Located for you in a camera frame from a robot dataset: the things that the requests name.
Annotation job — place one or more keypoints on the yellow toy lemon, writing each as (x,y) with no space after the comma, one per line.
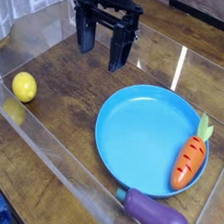
(24,86)

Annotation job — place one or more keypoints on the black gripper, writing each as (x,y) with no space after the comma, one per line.
(124,32)

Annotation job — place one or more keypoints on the orange toy carrot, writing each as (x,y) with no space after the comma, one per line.
(192,155)

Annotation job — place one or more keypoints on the purple toy eggplant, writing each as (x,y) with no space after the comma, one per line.
(147,211)

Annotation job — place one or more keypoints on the blue round plate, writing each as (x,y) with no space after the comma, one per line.
(140,131)

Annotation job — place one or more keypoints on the clear acrylic enclosure walls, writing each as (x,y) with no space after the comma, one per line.
(50,170)

